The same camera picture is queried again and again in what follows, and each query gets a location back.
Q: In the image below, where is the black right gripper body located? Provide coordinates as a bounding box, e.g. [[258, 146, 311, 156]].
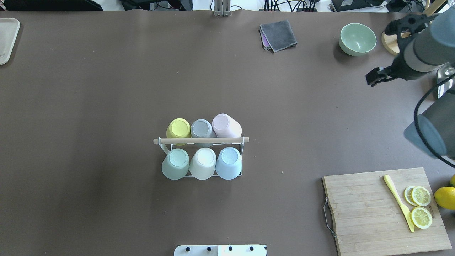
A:
[[378, 14, 432, 80]]

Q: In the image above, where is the pink plastic cup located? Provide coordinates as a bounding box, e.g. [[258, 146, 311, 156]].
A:
[[212, 113, 242, 138]]

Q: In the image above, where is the mint green plastic cup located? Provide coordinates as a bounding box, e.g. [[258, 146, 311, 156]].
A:
[[161, 149, 189, 180]]

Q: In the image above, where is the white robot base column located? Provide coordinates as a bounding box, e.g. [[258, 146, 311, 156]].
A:
[[174, 244, 268, 256]]

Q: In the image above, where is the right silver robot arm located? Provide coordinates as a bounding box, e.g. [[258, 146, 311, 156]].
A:
[[365, 6, 455, 167]]

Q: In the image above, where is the light blue plastic cup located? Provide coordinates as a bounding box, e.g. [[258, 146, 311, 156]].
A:
[[215, 147, 242, 180]]

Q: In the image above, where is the grey plastic cup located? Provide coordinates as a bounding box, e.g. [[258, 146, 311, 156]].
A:
[[191, 119, 217, 138]]

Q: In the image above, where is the cream white plastic cup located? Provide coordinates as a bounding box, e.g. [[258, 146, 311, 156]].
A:
[[189, 148, 216, 180]]

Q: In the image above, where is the yellow plastic cup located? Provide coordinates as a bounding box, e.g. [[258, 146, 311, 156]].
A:
[[166, 118, 191, 138]]

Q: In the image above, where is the wooden mug tree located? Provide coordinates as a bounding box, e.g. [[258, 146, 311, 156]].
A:
[[381, 0, 448, 56]]

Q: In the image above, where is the mint green bowl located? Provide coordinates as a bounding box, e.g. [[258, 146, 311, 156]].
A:
[[339, 23, 377, 57]]

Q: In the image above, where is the clear glass mug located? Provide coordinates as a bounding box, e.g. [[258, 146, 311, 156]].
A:
[[436, 64, 455, 99]]

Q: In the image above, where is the grey folded cloth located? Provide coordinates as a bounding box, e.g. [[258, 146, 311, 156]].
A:
[[259, 20, 298, 53]]

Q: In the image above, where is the purple cloth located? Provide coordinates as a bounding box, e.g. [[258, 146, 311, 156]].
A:
[[259, 31, 271, 51]]

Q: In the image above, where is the lemon slice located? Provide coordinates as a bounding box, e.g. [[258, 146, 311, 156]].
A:
[[411, 206, 433, 229], [411, 186, 431, 207]]

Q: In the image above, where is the green lime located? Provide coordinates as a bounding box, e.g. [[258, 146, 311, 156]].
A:
[[449, 175, 455, 187]]

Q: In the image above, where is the bamboo cutting board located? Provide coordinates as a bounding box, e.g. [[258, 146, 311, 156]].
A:
[[323, 167, 452, 256]]

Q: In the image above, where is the yellow lemon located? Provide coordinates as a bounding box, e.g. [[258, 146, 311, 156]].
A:
[[434, 187, 455, 210]]

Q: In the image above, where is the yellow plastic knife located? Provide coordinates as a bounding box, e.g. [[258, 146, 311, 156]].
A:
[[382, 175, 415, 232]]

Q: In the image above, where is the beige plastic tray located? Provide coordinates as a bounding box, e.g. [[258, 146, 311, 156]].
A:
[[0, 18, 21, 65]]

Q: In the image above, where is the white wire cup holder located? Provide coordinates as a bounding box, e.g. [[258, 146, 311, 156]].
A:
[[153, 137, 249, 178]]

